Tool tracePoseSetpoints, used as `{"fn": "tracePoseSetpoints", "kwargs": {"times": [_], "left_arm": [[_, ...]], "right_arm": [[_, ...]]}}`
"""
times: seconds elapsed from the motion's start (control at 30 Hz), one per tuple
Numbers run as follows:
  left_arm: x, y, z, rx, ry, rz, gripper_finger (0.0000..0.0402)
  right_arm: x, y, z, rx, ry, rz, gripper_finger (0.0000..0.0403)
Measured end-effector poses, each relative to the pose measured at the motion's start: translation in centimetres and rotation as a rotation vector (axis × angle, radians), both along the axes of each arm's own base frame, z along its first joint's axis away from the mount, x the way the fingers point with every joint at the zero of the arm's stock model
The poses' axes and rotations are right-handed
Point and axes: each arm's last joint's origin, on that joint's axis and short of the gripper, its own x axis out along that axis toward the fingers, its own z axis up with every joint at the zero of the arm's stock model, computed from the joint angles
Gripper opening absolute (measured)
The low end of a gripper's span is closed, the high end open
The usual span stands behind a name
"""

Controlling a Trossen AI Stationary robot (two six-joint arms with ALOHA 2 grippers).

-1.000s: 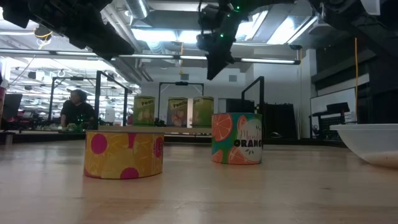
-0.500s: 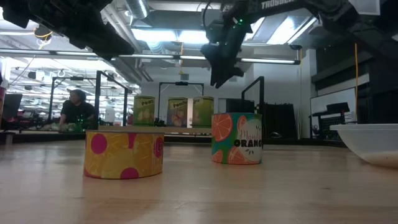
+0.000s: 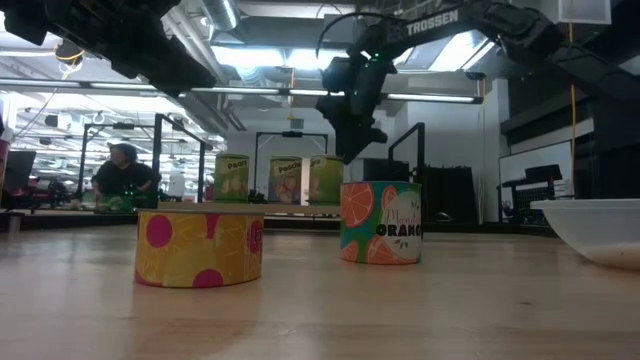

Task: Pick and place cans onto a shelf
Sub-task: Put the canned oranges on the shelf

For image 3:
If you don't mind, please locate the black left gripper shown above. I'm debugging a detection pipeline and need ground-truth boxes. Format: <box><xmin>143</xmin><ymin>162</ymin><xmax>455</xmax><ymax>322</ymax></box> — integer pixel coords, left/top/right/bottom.
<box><xmin>112</xmin><ymin>29</ymin><xmax>217</xmax><ymax>99</ymax></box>

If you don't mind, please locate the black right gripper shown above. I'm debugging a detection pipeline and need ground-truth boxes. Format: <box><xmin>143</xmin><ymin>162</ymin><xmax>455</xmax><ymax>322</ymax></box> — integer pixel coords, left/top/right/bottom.
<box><xmin>315</xmin><ymin>52</ymin><xmax>399</xmax><ymax>165</ymax></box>

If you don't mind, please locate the tall green oranges can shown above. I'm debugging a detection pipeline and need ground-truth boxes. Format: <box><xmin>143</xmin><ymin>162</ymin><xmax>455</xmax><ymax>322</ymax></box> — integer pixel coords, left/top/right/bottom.
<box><xmin>308</xmin><ymin>154</ymin><xmax>345</xmax><ymax>206</ymax></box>

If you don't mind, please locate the short mandarin oranges can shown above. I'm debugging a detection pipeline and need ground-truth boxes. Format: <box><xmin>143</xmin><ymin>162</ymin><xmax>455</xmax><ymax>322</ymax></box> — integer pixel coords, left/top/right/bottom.
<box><xmin>339</xmin><ymin>180</ymin><xmax>424</xmax><ymax>266</ymax></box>

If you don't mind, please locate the tall peaches can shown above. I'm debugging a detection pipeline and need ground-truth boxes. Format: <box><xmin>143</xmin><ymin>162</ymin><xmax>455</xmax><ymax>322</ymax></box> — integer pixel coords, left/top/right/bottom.
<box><xmin>268</xmin><ymin>155</ymin><xmax>303</xmax><ymax>205</ymax></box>

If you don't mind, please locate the tall green pears can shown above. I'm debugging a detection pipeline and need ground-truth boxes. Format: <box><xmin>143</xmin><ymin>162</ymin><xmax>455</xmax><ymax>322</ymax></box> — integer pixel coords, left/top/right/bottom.
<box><xmin>213</xmin><ymin>153</ymin><xmax>251</xmax><ymax>204</ymax></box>

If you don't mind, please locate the short yellow pink-dotted can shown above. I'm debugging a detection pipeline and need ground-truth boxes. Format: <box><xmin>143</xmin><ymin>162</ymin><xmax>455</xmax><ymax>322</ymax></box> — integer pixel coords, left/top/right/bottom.
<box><xmin>133</xmin><ymin>208</ymin><xmax>265</xmax><ymax>290</ymax></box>

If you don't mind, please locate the wooden shelf board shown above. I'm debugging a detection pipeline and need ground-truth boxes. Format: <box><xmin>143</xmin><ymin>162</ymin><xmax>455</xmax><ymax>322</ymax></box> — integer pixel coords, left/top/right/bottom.
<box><xmin>157</xmin><ymin>201</ymin><xmax>342</xmax><ymax>217</ymax></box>

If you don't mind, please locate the long LED light bar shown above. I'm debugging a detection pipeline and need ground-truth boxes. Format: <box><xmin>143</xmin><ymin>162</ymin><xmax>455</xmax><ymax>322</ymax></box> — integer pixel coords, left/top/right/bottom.
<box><xmin>0</xmin><ymin>77</ymin><xmax>485</xmax><ymax>105</ymax></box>

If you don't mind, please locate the black background cabinet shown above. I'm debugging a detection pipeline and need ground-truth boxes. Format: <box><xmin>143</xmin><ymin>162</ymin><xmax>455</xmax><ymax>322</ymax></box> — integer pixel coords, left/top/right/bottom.
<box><xmin>423</xmin><ymin>166</ymin><xmax>479</xmax><ymax>225</ymax></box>

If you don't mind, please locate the person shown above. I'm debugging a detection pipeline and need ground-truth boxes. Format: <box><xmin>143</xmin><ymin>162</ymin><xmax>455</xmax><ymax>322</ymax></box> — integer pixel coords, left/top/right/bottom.
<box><xmin>90</xmin><ymin>142</ymin><xmax>162</xmax><ymax>211</ymax></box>

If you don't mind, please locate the black desk stand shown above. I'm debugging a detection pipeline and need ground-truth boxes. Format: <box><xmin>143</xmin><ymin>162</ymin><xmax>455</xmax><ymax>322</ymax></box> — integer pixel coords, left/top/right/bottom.
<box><xmin>497</xmin><ymin>163</ymin><xmax>571</xmax><ymax>227</ymax></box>

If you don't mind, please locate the dark computer monitor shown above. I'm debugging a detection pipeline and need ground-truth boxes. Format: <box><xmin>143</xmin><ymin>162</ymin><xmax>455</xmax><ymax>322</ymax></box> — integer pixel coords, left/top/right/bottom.
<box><xmin>0</xmin><ymin>149</ymin><xmax>37</xmax><ymax>209</ymax></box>

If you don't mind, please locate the white whiteboard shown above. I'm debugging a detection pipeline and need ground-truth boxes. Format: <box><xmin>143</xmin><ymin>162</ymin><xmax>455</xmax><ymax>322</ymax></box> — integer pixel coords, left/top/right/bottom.
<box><xmin>498</xmin><ymin>140</ymin><xmax>575</xmax><ymax>224</ymax></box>

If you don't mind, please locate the translucent plastic bowl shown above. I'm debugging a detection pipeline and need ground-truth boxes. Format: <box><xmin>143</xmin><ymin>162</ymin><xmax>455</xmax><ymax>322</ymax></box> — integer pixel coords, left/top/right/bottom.
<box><xmin>529</xmin><ymin>198</ymin><xmax>640</xmax><ymax>273</ymax></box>

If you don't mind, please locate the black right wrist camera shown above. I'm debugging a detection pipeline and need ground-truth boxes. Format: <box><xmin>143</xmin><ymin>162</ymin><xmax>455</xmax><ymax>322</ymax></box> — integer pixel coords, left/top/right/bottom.
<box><xmin>321</xmin><ymin>56</ymin><xmax>354</xmax><ymax>95</ymax></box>

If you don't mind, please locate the black background rig frame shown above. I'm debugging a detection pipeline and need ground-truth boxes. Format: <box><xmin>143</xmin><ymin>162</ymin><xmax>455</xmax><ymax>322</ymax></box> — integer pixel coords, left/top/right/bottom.
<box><xmin>253</xmin><ymin>130</ymin><xmax>330</xmax><ymax>194</ymax></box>
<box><xmin>77</xmin><ymin>122</ymin><xmax>156</xmax><ymax>201</ymax></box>

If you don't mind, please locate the silver ventilation duct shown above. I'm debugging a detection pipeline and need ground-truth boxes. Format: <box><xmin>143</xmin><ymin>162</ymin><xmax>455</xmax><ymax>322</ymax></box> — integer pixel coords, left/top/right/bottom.
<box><xmin>199</xmin><ymin>0</ymin><xmax>241</xmax><ymax>31</ymax></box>

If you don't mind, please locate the black metal shelf frame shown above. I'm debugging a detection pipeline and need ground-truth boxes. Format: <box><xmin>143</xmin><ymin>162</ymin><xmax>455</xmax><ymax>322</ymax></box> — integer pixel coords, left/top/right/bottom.
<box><xmin>151</xmin><ymin>112</ymin><xmax>427</xmax><ymax>236</ymax></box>

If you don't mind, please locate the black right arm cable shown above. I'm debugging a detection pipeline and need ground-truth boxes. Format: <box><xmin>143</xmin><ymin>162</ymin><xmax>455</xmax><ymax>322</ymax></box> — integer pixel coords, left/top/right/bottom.
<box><xmin>315</xmin><ymin>12</ymin><xmax>401</xmax><ymax>59</ymax></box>

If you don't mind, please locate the black aluminium table frame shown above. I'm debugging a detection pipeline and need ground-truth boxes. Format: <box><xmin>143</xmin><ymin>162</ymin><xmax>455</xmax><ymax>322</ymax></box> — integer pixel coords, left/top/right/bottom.
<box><xmin>0</xmin><ymin>209</ymin><xmax>556</xmax><ymax>239</ymax></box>

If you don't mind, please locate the hanging yellow cable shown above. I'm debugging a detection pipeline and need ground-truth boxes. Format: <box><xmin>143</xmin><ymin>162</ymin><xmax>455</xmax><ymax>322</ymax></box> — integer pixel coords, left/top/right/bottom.
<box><xmin>569</xmin><ymin>22</ymin><xmax>577</xmax><ymax>199</ymax></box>

